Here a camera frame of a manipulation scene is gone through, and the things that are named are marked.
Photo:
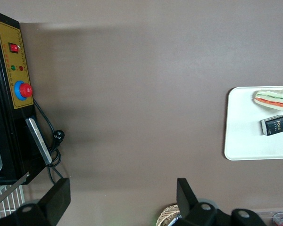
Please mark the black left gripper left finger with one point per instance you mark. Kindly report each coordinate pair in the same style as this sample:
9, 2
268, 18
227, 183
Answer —
59, 197

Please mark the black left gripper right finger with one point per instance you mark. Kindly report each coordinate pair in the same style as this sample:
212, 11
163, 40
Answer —
186, 202

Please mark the cream plastic tray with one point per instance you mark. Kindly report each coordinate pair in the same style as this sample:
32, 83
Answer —
245, 146

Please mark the wicker basket with foil trays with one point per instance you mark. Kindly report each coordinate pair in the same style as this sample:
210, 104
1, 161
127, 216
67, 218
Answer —
166, 215

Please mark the black sealing machine yellow panel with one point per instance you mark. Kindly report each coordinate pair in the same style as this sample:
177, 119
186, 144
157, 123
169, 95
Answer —
4, 141

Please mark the clear acrylic bottle rack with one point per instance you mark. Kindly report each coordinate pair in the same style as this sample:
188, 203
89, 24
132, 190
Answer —
264, 217

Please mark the red cola bottle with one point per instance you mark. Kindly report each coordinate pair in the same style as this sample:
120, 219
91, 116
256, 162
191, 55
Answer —
280, 218

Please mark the red emergency stop button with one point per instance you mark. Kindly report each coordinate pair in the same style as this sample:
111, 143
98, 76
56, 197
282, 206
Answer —
25, 90

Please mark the small black white pack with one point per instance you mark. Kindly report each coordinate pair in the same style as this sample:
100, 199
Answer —
274, 125

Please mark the triangle sandwich in wrapper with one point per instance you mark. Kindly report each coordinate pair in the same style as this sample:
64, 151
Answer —
277, 100

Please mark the red rocker switch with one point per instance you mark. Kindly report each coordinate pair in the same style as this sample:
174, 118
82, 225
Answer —
14, 48

